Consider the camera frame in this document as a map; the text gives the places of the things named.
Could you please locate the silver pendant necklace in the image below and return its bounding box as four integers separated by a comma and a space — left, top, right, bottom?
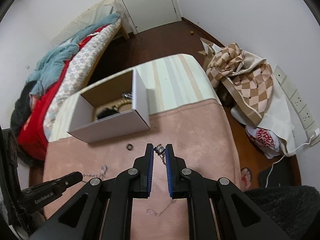
146, 144, 177, 217

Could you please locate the thin silver chain bracelet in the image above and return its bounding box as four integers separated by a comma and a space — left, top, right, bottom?
81, 164, 109, 179

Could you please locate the wooden bead bracelet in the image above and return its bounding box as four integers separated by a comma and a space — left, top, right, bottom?
96, 99, 133, 116

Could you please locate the black fitness band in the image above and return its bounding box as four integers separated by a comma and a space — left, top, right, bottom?
97, 108, 119, 120

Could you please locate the pink fuzzy table mat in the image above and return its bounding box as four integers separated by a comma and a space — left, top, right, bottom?
43, 99, 241, 239

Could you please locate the red flip flop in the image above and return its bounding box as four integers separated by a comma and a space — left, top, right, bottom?
241, 167, 252, 191

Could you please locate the white cardboard box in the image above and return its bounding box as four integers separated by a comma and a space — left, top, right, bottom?
68, 69, 150, 144

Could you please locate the red blanket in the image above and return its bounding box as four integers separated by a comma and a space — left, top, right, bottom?
17, 26, 110, 161

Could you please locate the striped pastel tablecloth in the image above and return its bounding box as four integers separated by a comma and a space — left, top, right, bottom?
48, 54, 221, 142

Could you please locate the red white plastic bag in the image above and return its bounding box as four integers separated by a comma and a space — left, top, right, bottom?
245, 126, 282, 159

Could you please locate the black fuzzy garment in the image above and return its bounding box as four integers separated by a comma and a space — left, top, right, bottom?
10, 81, 36, 137

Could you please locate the checkered white grey quilt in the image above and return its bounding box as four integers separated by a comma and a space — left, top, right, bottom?
43, 19, 121, 138

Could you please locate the checkered beige cloth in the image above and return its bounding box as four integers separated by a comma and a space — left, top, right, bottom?
200, 38, 273, 125

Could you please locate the teal blue blanket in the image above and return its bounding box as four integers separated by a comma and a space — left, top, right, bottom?
26, 12, 120, 98

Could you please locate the white door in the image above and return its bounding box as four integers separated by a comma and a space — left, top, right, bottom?
118, 0, 181, 34

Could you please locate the white charging cable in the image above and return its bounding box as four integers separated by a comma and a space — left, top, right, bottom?
264, 134, 316, 188

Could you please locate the white wall socket strip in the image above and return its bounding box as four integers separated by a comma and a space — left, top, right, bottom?
274, 65, 319, 146

